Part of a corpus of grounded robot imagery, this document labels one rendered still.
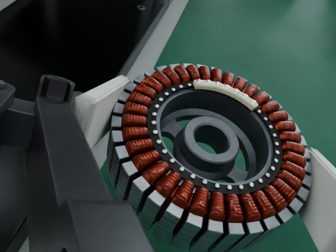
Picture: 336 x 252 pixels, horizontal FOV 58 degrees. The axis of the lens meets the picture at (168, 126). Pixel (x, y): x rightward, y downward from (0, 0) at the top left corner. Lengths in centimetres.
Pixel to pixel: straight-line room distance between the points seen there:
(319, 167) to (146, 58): 21
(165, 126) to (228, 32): 25
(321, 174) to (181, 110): 9
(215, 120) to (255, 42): 25
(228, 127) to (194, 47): 19
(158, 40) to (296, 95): 17
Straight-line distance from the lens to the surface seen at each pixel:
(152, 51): 34
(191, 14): 42
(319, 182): 17
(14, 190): 20
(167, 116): 19
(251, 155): 19
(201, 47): 36
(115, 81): 16
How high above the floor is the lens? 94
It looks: 48 degrees down
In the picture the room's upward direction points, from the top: 20 degrees clockwise
